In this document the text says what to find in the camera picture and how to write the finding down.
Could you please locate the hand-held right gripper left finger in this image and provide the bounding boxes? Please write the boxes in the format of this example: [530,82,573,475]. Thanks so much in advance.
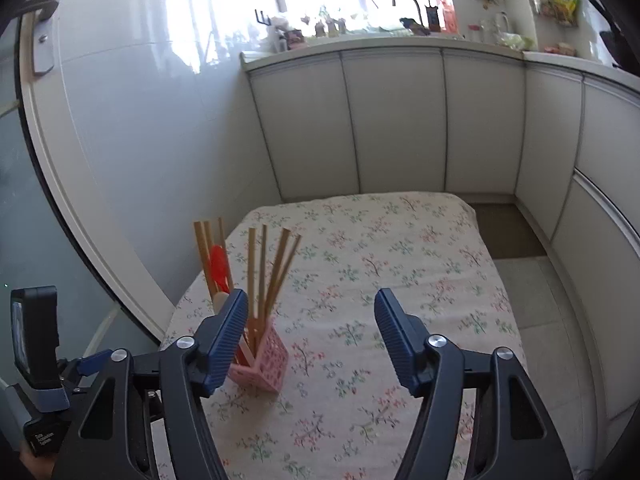
[57,287,250,480]

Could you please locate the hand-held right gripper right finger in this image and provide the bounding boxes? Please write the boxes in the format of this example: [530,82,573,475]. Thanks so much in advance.
[374,287,573,480]

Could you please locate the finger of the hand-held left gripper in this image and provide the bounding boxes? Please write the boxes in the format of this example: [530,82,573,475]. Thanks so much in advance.
[59,351,113,396]

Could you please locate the pink perforated plastic basket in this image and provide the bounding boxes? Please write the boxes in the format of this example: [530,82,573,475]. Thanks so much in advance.
[227,317,290,393]

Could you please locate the red plastic spoon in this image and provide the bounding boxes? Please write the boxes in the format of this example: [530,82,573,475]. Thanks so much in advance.
[209,245,235,295]

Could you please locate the wooden chopstick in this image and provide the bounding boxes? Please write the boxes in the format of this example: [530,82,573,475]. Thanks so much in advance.
[203,219,221,261]
[267,234,302,308]
[194,221,217,295]
[262,228,291,311]
[256,225,267,318]
[216,217,236,292]

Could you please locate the floral tablecloth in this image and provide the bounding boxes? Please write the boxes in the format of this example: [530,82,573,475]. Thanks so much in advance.
[157,191,528,480]

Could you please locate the brown floor mat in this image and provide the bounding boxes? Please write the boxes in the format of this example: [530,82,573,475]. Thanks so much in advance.
[467,202,547,261]

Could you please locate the white kitchen base cabinets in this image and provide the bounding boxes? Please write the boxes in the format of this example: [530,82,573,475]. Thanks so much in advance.
[242,42,640,421]

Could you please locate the white kitchen countertop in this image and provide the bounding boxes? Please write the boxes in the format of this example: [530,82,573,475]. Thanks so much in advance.
[239,30,640,77]

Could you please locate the white plastic bag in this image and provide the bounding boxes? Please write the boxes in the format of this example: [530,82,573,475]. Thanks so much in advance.
[265,16,292,54]

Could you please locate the blue cloth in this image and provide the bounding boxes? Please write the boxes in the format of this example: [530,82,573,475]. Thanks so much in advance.
[399,17,432,37]

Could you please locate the curved kitchen faucet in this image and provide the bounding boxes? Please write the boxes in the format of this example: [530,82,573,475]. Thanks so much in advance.
[392,0,425,28]

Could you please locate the yellow snack bag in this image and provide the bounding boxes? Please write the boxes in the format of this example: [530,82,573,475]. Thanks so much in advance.
[552,0,581,27]

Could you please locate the door handle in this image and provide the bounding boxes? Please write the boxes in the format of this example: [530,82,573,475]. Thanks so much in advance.
[22,0,60,78]

